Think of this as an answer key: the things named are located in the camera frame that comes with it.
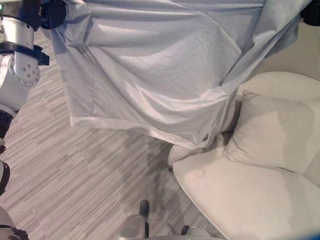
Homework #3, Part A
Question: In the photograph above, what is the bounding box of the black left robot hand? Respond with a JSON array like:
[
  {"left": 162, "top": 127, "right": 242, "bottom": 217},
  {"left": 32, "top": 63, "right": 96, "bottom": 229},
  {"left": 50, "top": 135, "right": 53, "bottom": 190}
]
[{"left": 19, "top": 0, "right": 68, "bottom": 31}]

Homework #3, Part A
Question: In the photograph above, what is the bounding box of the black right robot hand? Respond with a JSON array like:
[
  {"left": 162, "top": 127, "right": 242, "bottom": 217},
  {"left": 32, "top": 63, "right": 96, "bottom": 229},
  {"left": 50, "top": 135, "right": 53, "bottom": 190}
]
[{"left": 299, "top": 1, "right": 320, "bottom": 27}]

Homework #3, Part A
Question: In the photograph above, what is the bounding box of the white t-shirt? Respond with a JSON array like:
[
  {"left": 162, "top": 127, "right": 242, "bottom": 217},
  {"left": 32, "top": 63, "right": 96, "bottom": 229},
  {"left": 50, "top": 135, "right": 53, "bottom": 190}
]
[{"left": 48, "top": 0, "right": 313, "bottom": 150}]

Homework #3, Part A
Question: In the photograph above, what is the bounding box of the cream white sofa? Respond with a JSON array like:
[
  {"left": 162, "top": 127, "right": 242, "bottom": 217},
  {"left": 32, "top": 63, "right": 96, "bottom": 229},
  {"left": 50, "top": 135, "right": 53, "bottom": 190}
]
[{"left": 167, "top": 71, "right": 320, "bottom": 240}]

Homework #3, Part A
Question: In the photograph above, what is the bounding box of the cream white cushion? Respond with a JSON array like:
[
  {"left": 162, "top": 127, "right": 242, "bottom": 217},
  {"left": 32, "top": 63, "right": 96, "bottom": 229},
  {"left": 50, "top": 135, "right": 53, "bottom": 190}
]
[{"left": 224, "top": 89, "right": 320, "bottom": 175}]

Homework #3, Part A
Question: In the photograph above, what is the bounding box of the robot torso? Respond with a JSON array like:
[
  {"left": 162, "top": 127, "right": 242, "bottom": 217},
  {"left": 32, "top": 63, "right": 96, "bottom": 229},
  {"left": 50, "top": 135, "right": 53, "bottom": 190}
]
[{"left": 0, "top": 206, "right": 30, "bottom": 240}]

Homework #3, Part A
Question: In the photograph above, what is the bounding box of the silver right robot leg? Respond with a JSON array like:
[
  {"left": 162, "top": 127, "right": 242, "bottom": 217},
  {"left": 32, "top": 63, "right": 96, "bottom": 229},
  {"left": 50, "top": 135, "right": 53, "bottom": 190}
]
[{"left": 180, "top": 225, "right": 213, "bottom": 238}]

